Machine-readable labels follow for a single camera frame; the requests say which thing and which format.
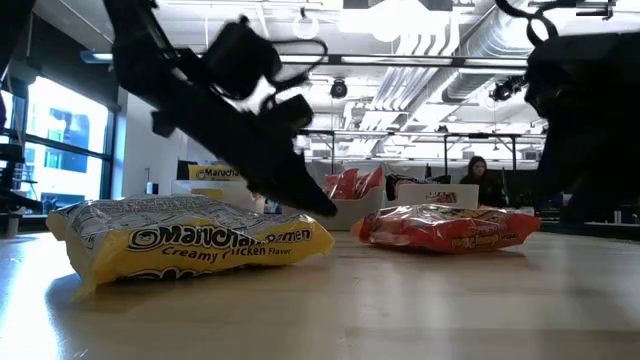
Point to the overhead light bar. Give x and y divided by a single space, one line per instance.
400 60

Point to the black metal gantry frame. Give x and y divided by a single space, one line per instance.
480 135

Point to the black ceiling spotlight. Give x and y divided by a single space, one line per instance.
505 90

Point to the black shelf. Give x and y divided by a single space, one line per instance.
7 155

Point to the large glass window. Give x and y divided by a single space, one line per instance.
65 150

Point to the white plastic bin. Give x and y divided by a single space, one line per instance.
360 215
465 196

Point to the black ceiling track fixture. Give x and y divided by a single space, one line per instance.
595 5

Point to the black ceiling camera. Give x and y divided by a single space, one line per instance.
338 89

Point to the silver ventilation duct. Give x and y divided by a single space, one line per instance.
500 30

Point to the person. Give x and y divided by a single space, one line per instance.
479 172

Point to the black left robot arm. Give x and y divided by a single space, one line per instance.
135 50

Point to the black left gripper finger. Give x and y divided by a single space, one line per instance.
300 190

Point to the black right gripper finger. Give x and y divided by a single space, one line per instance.
585 165

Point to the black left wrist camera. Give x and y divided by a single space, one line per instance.
240 60

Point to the small black monitor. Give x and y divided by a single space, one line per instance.
184 170

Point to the yellow Maruchan chicken ramen pack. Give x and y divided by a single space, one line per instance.
175 250
215 173
207 194

